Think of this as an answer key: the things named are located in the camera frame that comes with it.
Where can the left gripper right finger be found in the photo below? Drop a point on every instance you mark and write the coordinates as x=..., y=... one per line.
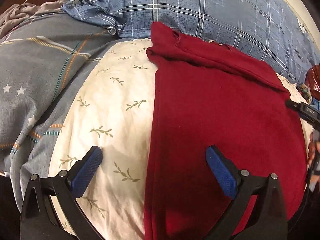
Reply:
x=257, y=208

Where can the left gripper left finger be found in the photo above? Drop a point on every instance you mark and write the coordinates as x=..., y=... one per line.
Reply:
x=39, y=219

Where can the red garment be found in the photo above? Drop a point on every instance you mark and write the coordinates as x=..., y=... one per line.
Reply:
x=213, y=94

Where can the person's right hand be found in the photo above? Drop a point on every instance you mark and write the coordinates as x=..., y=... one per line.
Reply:
x=312, y=147

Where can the red bag at bedside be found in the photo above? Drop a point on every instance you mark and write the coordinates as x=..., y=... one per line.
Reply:
x=312, y=79

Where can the blue plaid pillow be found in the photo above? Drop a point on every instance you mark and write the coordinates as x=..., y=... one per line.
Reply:
x=267, y=30

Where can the cream leaf-print pillow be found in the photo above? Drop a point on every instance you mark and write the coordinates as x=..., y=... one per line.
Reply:
x=114, y=110

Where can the grey star-print quilt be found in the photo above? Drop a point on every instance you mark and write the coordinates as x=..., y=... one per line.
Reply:
x=44, y=62

